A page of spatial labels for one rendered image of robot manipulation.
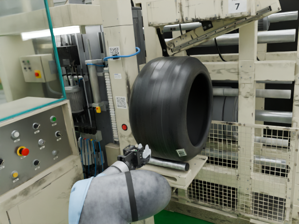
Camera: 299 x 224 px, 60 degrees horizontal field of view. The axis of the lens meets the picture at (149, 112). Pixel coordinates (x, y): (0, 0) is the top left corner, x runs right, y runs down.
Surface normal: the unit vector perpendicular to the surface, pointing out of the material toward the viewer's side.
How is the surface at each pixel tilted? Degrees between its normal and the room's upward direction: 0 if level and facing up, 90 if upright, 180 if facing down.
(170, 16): 90
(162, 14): 90
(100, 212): 58
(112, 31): 90
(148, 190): 53
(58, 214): 90
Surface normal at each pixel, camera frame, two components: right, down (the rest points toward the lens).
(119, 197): 0.10, -0.35
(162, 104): -0.51, -0.04
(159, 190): 0.73, -0.30
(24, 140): 0.86, 0.07
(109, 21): -0.50, 0.30
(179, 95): 0.22, -0.13
